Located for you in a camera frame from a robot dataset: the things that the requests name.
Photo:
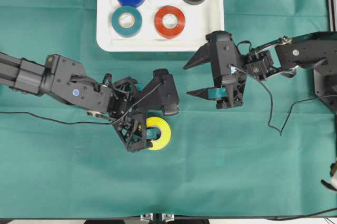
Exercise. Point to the metal table clamp bracket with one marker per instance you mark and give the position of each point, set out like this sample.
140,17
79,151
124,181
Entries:
157,218

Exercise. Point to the yellow tape roll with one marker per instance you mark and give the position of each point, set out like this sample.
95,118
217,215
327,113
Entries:
164,140

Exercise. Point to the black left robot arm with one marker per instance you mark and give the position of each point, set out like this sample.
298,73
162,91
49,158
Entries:
65,80

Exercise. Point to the teal tape roll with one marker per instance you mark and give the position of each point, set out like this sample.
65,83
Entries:
126,21

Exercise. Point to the red tape roll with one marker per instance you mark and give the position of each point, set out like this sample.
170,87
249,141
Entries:
165,31

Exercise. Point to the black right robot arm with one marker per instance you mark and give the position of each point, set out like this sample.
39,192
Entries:
314,51

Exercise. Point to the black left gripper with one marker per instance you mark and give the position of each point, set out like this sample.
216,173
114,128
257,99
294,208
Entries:
129,123

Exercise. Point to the white object at edge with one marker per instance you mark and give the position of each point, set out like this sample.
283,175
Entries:
331,185

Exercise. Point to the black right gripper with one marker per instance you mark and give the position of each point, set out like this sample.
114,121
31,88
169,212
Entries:
259,66

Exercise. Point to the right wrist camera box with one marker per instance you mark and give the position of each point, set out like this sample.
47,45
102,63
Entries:
223,55

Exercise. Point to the green table cloth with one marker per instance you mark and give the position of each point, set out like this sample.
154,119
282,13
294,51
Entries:
266,158

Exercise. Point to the white plastic tray case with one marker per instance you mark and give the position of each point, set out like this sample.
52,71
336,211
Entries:
200,19

